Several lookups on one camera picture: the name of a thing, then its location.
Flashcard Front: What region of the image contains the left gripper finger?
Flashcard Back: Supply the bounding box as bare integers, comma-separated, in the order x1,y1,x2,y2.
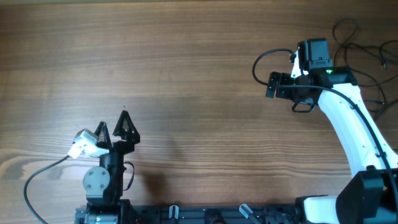
94,121,111,146
113,110,141,144

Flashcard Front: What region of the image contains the black separated usb cable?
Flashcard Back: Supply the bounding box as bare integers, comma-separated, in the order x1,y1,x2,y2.
341,39,398,122

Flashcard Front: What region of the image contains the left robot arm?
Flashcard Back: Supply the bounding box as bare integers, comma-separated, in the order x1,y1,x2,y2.
68,110,141,224

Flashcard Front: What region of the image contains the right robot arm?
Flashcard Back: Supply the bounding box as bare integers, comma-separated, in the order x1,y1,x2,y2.
266,39,397,223

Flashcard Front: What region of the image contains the right camera black cable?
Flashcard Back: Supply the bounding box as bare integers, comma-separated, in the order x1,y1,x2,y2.
252,48,398,224

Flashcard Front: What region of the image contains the camera black cable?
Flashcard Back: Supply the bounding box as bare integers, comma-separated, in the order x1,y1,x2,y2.
252,48,398,224
23,154,71,224

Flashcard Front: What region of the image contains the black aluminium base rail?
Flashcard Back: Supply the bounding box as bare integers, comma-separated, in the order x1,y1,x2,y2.
74,200,307,224

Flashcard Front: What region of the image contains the left camera black cable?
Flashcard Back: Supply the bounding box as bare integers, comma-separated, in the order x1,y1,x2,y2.
23,154,71,224

